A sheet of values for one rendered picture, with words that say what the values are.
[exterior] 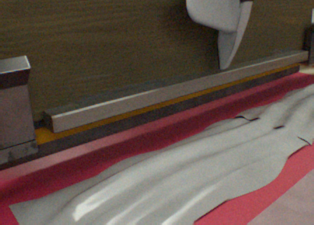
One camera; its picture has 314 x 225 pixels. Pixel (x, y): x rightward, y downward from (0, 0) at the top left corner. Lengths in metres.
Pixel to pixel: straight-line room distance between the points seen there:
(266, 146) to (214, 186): 0.06
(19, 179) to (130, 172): 0.07
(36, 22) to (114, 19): 0.05
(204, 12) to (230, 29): 0.03
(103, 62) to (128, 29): 0.03
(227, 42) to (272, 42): 0.10
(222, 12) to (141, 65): 0.07
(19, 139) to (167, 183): 0.08
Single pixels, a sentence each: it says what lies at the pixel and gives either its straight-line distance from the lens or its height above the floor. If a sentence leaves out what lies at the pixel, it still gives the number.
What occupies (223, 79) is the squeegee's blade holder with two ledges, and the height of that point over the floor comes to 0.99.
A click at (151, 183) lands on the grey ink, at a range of 0.17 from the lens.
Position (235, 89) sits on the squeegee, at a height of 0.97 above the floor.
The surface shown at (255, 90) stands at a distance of 0.35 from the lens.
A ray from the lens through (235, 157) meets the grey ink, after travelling 0.20.
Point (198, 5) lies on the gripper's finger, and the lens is 0.21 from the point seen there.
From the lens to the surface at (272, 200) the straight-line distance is 0.17.
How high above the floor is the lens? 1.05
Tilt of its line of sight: 19 degrees down
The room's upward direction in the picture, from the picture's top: 1 degrees counter-clockwise
